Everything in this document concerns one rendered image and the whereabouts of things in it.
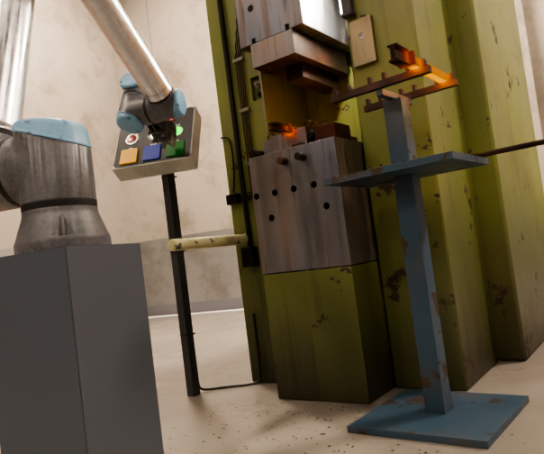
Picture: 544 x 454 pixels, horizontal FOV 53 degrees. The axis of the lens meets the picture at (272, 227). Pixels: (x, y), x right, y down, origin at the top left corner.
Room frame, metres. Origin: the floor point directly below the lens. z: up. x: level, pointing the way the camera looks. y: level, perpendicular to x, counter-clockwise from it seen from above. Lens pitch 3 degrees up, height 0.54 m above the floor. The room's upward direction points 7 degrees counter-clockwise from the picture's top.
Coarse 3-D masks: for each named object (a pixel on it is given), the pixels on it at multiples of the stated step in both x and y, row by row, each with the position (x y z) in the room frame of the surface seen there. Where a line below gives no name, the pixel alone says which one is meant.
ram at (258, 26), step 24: (240, 0) 2.11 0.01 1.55; (264, 0) 2.05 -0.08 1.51; (288, 0) 1.98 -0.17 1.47; (312, 0) 2.03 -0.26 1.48; (336, 0) 2.20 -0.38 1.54; (240, 24) 2.12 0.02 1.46; (264, 24) 2.06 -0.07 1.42; (288, 24) 2.01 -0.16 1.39; (312, 24) 2.01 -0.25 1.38; (336, 24) 2.17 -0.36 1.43; (240, 48) 2.13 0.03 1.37; (336, 48) 2.25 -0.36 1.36
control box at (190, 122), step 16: (192, 112) 2.24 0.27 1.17; (144, 128) 2.26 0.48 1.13; (192, 128) 2.20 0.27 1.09; (128, 144) 2.23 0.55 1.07; (144, 144) 2.21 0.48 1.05; (192, 144) 2.15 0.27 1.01; (160, 160) 2.15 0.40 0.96; (176, 160) 2.14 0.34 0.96; (192, 160) 2.14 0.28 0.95; (128, 176) 2.22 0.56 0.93; (144, 176) 2.22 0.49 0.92
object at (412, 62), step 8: (392, 48) 1.36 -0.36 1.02; (400, 48) 1.38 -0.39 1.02; (392, 56) 1.36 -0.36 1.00; (400, 56) 1.38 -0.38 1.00; (408, 56) 1.42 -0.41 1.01; (400, 64) 1.39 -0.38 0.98; (408, 64) 1.40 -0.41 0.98; (416, 64) 1.44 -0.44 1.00; (432, 72) 1.54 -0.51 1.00; (440, 72) 1.59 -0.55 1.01; (440, 80) 1.63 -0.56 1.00
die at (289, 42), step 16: (288, 32) 2.00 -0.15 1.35; (256, 48) 2.09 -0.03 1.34; (272, 48) 2.04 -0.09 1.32; (288, 48) 2.00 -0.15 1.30; (304, 48) 2.05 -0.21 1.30; (320, 48) 2.15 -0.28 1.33; (256, 64) 2.09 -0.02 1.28; (272, 64) 2.08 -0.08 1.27; (288, 64) 2.10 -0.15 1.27; (320, 64) 2.15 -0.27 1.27; (336, 64) 2.24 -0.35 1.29
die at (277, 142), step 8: (296, 128) 2.03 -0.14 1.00; (304, 128) 1.99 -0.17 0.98; (272, 136) 2.07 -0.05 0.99; (280, 136) 2.05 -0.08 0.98; (288, 136) 2.03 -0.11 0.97; (296, 136) 2.01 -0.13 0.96; (304, 136) 1.99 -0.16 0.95; (264, 144) 2.10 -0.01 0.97; (272, 144) 2.08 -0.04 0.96; (280, 144) 2.05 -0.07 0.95; (288, 144) 2.03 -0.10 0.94; (264, 152) 2.10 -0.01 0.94
